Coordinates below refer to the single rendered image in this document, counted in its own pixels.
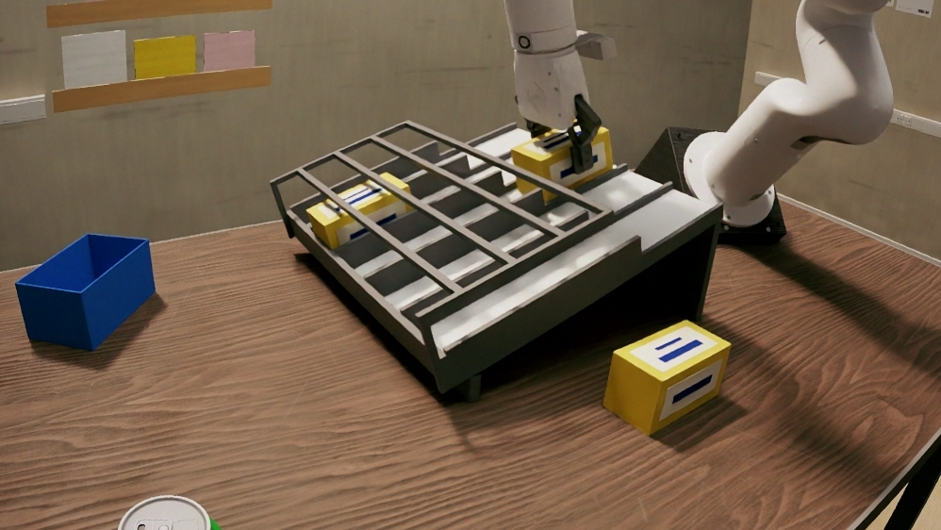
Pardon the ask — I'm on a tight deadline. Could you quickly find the blue open box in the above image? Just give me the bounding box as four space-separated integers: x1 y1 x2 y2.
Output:
15 234 156 351

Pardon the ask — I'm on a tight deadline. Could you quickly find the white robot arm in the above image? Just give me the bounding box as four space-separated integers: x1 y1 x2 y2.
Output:
504 0 894 227

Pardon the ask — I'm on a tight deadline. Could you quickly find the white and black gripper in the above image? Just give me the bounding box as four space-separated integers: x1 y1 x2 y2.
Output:
514 43 602 175

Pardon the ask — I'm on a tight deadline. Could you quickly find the yellow butter carton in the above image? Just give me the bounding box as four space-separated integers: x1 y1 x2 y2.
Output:
510 127 613 194
306 173 414 252
603 320 732 436

